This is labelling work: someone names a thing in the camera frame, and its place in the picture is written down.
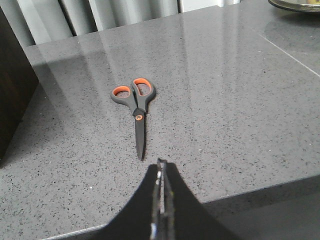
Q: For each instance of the white grey curtain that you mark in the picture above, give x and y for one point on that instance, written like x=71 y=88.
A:
x=41 y=21

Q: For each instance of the dark wooden drawer cabinet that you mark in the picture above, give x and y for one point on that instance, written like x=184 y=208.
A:
x=18 y=83

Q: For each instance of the grey orange handled scissors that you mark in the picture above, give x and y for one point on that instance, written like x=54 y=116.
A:
x=136 y=97

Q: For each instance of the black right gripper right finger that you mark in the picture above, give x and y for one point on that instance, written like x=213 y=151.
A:
x=186 y=218

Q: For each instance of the metal plate rim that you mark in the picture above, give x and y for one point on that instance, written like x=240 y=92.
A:
x=307 y=6

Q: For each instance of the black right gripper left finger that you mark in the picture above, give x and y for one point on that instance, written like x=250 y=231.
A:
x=140 y=218

